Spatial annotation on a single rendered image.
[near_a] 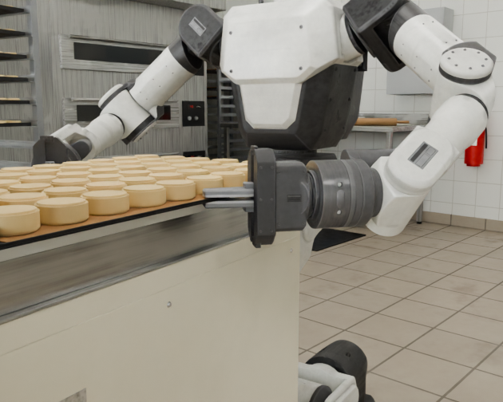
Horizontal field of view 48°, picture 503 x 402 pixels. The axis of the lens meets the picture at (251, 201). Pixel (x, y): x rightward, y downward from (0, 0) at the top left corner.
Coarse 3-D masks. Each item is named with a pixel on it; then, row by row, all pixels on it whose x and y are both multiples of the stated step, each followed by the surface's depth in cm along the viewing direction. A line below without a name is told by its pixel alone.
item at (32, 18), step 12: (36, 0) 228; (36, 12) 229; (36, 24) 229; (36, 36) 230; (36, 48) 230; (36, 60) 230; (36, 72) 231; (36, 84) 231; (36, 96) 232; (36, 108) 233; (36, 132) 235
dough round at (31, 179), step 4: (24, 176) 75; (28, 176) 75; (32, 176) 75; (36, 176) 75; (40, 176) 75; (44, 176) 75; (48, 176) 75; (52, 176) 75; (56, 176) 75; (20, 180) 73; (24, 180) 73; (28, 180) 72; (32, 180) 72; (36, 180) 72; (40, 180) 73; (44, 180) 73; (48, 180) 73
